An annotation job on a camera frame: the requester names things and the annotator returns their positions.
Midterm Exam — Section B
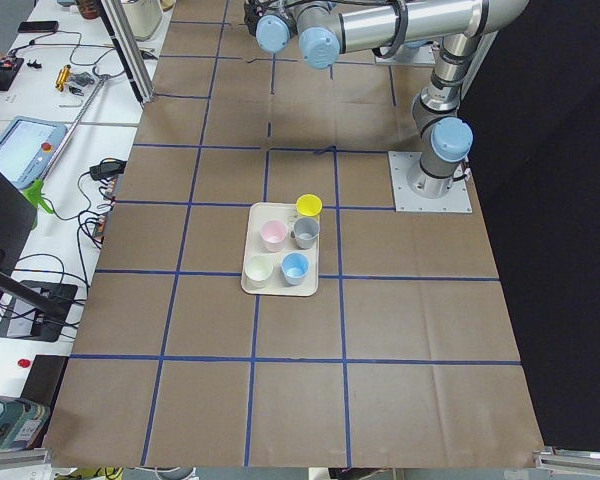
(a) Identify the yellow plastic cup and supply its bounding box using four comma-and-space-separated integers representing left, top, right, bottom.
295, 193, 323, 219

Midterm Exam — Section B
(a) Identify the black smartphone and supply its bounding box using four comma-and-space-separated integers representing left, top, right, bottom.
17, 20, 59, 34

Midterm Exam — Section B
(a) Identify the pale green plastic cup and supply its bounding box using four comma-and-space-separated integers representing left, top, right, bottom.
244, 255, 274, 290

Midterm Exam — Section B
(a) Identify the blue plastic cup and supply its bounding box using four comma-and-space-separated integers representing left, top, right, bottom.
280, 252, 309, 286

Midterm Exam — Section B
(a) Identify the aluminium frame post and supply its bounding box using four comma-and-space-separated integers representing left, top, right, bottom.
96, 0, 155, 105

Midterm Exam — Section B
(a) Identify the black monitor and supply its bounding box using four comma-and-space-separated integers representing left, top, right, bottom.
0, 173, 36, 276

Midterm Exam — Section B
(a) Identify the grey plastic cup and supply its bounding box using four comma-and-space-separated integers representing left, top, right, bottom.
292, 217, 320, 250

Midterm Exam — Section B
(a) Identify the pink plastic cup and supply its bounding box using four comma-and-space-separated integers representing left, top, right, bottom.
260, 220, 288, 252

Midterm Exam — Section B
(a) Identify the green plastic tool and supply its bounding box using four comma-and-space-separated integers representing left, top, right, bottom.
21, 179, 55, 214

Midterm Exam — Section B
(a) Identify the white grabber tool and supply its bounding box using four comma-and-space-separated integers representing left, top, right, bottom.
31, 74, 117, 186

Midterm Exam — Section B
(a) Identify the black monitor stand base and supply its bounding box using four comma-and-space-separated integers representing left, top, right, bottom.
0, 280, 78, 342

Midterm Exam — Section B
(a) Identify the yellow screwdriver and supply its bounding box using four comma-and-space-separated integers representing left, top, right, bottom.
55, 64, 71, 92

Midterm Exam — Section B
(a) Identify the cream serving tray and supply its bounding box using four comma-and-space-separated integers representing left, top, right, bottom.
241, 202, 320, 297

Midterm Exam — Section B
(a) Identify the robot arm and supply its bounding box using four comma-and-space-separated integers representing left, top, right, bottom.
243, 0, 527, 199

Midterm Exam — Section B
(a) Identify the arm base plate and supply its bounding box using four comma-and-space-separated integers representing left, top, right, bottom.
388, 151, 473, 214

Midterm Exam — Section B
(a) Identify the teach pendant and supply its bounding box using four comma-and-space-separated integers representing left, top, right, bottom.
0, 116, 68, 190

